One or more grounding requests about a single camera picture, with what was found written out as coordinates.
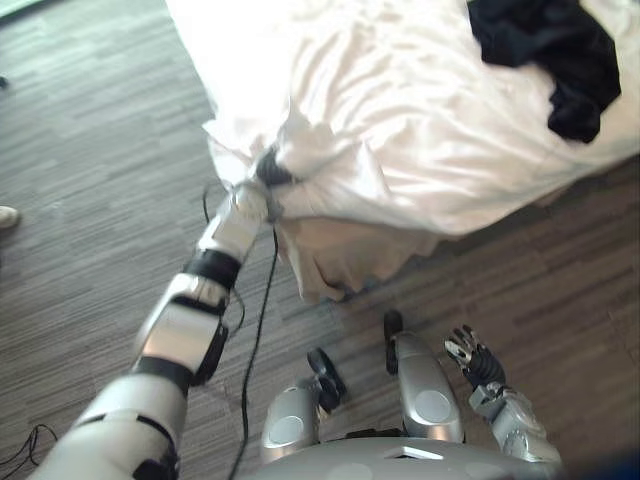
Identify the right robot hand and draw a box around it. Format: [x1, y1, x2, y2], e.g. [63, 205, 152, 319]
[443, 324, 507, 397]

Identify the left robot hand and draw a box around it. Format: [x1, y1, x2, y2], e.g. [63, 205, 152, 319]
[254, 148, 302, 187]

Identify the white bed duvet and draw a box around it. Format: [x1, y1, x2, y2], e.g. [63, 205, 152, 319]
[164, 0, 640, 237]

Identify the black cloth garment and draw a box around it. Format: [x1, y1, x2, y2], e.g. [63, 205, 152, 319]
[467, 0, 624, 145]

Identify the beige bed base cover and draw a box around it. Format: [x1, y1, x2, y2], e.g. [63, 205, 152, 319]
[277, 214, 442, 304]

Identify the right silver robot leg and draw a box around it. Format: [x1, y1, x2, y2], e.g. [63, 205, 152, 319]
[383, 309, 466, 444]

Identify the silver robot leg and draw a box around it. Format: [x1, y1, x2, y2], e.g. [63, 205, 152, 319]
[259, 347, 351, 466]
[383, 309, 466, 444]

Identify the silver robot torso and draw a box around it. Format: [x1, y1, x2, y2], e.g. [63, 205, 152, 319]
[239, 437, 561, 480]

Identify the left silver robot leg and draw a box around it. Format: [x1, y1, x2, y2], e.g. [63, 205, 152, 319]
[259, 347, 351, 466]

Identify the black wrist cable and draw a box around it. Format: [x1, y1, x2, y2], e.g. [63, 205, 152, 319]
[232, 219, 281, 480]

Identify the thin black floor cable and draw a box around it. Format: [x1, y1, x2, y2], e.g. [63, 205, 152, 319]
[0, 423, 59, 469]

